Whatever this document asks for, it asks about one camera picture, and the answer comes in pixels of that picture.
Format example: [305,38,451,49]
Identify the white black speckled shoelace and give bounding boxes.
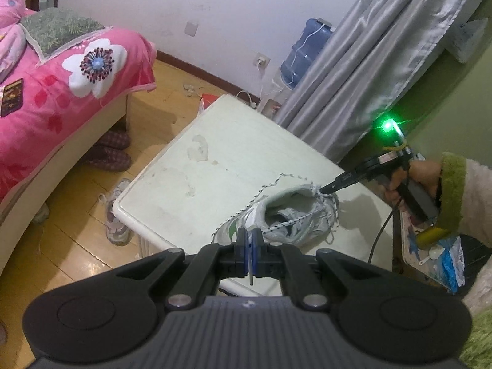
[210,172,341,287]

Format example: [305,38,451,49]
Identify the cluttered side table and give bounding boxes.
[399,212,465,294]

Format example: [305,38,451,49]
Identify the white wall socket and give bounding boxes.
[253,53,270,70]

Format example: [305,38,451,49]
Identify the person's right hand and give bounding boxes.
[383,160,442,210]

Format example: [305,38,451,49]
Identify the red gift box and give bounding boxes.
[198,93,219,114]

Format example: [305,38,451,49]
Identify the blue water bottle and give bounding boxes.
[280,18,334,89]

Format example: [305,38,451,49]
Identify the white sneaker on floor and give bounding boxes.
[99,177,133,246]

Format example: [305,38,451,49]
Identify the grey curtain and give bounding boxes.
[274,0,468,162]

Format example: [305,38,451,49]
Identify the white mint sneaker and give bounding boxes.
[212,184,341,246]

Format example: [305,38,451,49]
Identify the white water dispenser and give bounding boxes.
[256,73,293,119]

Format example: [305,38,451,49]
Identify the dark red slippers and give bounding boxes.
[83,130,132,173]

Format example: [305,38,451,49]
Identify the black tracker box green light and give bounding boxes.
[380,118,407,151]

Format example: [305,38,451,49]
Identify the black cable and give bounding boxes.
[366,202,399,266]

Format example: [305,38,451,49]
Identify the white wall switch plate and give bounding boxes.
[184,21,198,37]

